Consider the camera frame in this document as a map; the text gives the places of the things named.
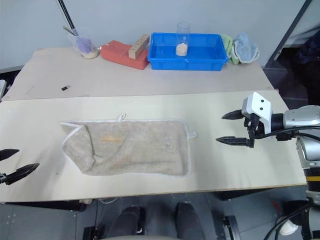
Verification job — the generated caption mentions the green cloth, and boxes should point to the green cloth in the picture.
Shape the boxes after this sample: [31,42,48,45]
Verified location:
[220,33,238,66]

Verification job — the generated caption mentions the black ribbed rod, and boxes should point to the black ribbed rod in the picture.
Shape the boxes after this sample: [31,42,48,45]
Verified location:
[57,0,79,36]

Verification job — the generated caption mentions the black cable near floor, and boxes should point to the black cable near floor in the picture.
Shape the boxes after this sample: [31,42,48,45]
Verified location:
[264,201,311,240]

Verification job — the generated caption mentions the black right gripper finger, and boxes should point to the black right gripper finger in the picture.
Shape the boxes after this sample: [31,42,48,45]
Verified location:
[221,109,243,121]
[215,136,251,148]

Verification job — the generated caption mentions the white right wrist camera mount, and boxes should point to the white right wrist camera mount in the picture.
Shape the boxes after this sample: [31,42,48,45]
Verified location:
[241,91,273,135]

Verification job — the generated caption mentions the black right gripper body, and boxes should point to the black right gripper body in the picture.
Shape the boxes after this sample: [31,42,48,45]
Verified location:
[241,113,266,149]

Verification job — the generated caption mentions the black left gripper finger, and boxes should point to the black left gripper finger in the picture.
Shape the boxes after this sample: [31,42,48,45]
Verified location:
[4,162,41,186]
[0,148,21,162]

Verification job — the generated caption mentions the dark rounded shape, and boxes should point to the dark rounded shape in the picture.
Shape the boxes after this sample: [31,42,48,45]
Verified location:
[113,205,146,237]

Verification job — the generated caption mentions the clear measuring cup purple contents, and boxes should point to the clear measuring cup purple contents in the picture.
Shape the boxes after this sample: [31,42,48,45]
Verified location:
[66,31,101,60]

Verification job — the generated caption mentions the wooden block with letters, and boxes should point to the wooden block with letters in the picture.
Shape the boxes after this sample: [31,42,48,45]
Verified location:
[128,34,151,60]

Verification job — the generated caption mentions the white shoe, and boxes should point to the white shoe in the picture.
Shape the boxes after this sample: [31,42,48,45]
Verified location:
[278,218,299,236]

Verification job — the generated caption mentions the metal tool in cup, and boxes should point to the metal tool in cup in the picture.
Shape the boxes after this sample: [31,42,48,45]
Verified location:
[62,25,79,37]

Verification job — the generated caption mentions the blue plastic bin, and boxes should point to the blue plastic bin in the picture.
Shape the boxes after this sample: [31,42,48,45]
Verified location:
[147,32,229,71]

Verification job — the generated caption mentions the dark slanted post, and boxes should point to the dark slanted post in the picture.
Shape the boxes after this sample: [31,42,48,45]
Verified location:
[264,0,314,69]

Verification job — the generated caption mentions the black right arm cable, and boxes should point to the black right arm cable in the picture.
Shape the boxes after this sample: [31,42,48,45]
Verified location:
[254,126,320,142]

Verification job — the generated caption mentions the beige towel with white trim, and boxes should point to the beige towel with white trim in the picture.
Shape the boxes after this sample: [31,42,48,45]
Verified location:
[59,112,198,177]

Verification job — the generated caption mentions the black table frame bar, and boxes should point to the black table frame bar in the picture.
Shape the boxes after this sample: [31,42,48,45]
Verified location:
[0,199,87,212]
[214,184,307,201]

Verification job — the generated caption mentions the red brick block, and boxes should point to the red brick block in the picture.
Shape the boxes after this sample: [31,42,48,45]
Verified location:
[100,39,150,71]

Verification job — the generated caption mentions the clear cup with beige grains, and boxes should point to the clear cup with beige grains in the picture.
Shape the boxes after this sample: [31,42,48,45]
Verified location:
[175,21,192,57]

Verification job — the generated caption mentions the light blue cloth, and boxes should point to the light blue cloth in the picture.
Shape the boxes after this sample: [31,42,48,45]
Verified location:
[232,32,261,64]

